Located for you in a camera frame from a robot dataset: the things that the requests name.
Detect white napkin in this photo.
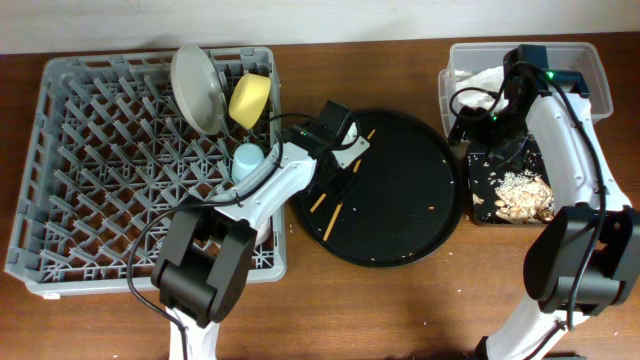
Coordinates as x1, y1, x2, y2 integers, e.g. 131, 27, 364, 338
455, 66, 504, 109

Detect blue plastic cup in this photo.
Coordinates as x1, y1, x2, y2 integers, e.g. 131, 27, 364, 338
231, 143, 264, 183

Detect wooden chopstick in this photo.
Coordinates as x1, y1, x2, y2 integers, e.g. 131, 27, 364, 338
309, 130, 376, 213
322, 203, 343, 242

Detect pink plastic cup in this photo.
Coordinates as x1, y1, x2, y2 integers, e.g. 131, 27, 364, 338
255, 219, 272, 246

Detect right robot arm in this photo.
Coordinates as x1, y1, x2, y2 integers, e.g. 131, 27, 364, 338
439, 42, 639, 359

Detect yellow bowl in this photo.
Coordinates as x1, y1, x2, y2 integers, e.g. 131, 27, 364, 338
229, 73, 271, 129

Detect noodle food scraps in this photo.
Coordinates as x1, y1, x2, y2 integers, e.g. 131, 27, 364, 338
469, 154, 556, 225

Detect grey dishwasher rack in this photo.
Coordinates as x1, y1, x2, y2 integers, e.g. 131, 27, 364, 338
5, 52, 281, 298

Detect round black tray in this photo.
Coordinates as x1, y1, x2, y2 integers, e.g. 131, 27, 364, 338
292, 109, 464, 268

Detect clear plastic bin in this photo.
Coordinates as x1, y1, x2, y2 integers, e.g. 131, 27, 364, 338
438, 41, 614, 137

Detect black rectangular tray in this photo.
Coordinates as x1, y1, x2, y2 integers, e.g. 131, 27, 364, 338
465, 134, 559, 227

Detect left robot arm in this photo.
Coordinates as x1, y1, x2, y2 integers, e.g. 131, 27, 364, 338
151, 101, 369, 359

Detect grey round plate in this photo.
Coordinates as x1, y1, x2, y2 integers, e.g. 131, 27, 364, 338
171, 45, 227, 135

